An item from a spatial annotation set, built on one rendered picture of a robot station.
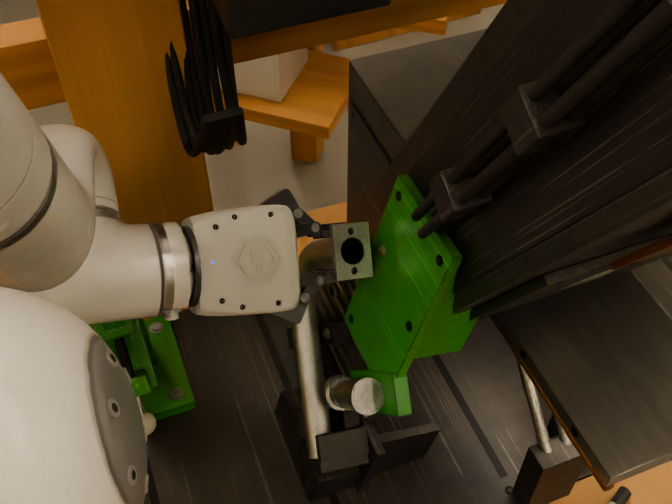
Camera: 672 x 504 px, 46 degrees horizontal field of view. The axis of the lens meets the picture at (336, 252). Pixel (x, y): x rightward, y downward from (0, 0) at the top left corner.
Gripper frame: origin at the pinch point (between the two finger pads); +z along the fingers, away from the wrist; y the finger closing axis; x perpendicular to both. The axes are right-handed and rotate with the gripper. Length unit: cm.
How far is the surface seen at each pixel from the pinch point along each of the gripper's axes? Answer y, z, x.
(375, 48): 73, 120, 200
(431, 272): -2.4, 4.1, -10.9
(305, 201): 13, 68, 161
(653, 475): -30.2, 38.4, -2.0
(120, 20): 25.7, -16.8, 11.7
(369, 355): -11.3, 4.2, 2.8
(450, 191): 4.3, -0.1, -21.2
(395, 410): -16.3, 3.9, -2.4
